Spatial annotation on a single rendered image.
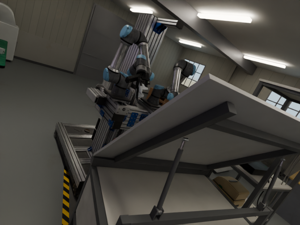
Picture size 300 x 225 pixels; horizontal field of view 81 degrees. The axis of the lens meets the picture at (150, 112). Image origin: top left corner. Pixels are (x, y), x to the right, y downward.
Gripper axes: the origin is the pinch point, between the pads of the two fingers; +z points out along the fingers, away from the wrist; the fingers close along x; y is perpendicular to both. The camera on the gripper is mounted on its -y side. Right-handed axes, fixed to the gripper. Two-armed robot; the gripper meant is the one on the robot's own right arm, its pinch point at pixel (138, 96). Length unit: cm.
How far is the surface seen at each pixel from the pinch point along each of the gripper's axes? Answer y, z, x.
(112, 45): 22, -526, 432
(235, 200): 114, 60, 52
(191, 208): 49, 65, 28
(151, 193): 20, 56, 31
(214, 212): 44, 68, -1
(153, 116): -6, 34, -38
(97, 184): -17, 51, 28
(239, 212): 66, 68, 3
